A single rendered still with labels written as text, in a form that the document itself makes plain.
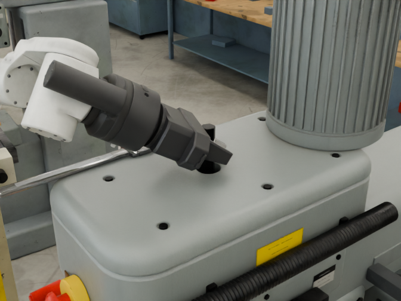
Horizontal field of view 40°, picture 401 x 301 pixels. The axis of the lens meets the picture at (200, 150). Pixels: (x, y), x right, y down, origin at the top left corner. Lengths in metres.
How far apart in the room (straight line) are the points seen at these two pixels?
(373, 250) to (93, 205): 0.54
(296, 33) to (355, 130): 0.18
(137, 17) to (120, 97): 7.52
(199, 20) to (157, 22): 0.66
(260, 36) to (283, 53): 6.22
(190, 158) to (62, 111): 0.18
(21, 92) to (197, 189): 0.27
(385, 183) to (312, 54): 0.35
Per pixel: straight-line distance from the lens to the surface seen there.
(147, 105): 0.72
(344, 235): 0.86
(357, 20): 0.83
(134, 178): 0.80
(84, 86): 0.66
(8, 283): 3.00
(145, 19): 8.23
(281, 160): 0.85
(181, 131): 0.74
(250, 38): 7.24
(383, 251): 1.10
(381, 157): 1.19
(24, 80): 0.79
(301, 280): 0.91
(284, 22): 0.86
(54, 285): 0.91
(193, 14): 8.19
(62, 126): 0.69
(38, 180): 0.81
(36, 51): 0.74
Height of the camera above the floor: 2.29
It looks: 27 degrees down
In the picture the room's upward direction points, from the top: straight up
